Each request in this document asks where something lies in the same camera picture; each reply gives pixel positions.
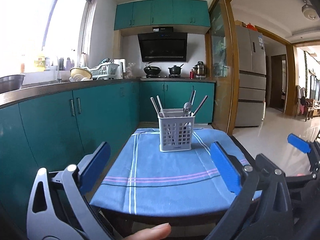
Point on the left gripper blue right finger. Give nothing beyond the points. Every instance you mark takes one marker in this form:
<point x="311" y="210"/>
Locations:
<point x="230" y="169"/>

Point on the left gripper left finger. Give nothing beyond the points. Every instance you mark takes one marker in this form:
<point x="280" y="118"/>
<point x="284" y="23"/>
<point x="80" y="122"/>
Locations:
<point x="91" y="166"/>

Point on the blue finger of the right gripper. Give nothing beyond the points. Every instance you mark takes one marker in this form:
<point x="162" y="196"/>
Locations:
<point x="299" y="143"/>

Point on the dark red chopstick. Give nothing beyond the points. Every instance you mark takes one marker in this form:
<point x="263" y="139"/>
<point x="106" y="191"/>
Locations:
<point x="200" y="105"/>

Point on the white chopstick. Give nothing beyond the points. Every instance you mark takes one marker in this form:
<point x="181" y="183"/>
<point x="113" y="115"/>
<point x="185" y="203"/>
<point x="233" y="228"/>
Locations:
<point x="155" y="106"/>

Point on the human thumb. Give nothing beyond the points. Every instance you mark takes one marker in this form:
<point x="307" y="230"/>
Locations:
<point x="158" y="232"/>

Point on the wooden chair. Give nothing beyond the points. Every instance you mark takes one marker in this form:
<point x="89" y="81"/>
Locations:
<point x="308" y="108"/>

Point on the blue striped cloth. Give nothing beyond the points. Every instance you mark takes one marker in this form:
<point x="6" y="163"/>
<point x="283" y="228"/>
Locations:
<point x="144" y="181"/>

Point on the teal lower cabinets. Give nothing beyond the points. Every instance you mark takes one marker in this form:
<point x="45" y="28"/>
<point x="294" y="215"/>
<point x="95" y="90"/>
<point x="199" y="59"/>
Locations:
<point x="55" y="125"/>

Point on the teal cabinets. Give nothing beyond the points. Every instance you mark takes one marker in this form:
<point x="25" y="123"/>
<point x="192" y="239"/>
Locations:
<point x="161" y="12"/>
<point x="55" y="125"/>

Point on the white plastic utensil basket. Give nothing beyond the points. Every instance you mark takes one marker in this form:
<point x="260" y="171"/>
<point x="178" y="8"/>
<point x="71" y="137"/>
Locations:
<point x="175" y="130"/>

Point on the silver spoon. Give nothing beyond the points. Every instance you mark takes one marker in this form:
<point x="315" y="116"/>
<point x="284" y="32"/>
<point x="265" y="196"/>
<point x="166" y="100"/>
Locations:
<point x="187" y="108"/>

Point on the yellow bowl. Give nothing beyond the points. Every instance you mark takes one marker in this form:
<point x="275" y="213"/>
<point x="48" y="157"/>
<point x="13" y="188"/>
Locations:
<point x="81" y="71"/>

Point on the chrome sink faucet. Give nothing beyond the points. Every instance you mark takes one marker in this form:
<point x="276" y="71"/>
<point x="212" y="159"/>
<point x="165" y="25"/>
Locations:
<point x="59" y="64"/>

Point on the white dish rack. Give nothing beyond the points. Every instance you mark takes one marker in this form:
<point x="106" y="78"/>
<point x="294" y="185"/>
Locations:
<point x="106" y="70"/>

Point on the clear plastic bag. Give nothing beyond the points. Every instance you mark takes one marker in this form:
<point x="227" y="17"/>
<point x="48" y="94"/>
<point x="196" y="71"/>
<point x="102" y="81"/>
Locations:
<point x="129" y="71"/>

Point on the red canister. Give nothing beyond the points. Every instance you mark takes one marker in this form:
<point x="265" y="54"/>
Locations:
<point x="191" y="74"/>

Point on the stainless steel pot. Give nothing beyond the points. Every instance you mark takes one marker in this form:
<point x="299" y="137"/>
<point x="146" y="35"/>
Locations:
<point x="200" y="70"/>

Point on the silver refrigerator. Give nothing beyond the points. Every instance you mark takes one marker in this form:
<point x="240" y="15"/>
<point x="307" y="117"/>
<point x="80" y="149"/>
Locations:
<point x="252" y="78"/>

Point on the black cooking pot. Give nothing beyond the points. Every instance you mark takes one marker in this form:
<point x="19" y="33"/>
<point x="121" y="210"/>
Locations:
<point x="175" y="69"/>

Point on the black wok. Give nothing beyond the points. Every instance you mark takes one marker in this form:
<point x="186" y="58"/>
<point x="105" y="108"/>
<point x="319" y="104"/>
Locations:
<point x="151" y="70"/>

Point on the yellow bottle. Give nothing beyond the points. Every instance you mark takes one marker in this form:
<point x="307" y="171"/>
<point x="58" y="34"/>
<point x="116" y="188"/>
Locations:
<point x="40" y="63"/>

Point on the steel bowl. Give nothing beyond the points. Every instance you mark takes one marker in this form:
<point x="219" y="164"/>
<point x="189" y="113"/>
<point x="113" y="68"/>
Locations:
<point x="11" y="82"/>

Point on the wooden glass sliding door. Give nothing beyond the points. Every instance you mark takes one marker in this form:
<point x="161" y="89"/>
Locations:
<point x="222" y="56"/>

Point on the ceiling lamp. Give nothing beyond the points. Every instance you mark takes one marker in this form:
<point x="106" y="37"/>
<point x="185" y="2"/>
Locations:
<point x="309" y="12"/>

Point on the black range hood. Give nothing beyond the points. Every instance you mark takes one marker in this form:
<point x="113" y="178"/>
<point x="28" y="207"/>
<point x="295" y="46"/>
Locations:
<point x="163" y="46"/>

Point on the teal upper cabinets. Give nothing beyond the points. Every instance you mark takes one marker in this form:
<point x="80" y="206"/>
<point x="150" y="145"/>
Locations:
<point x="161" y="12"/>

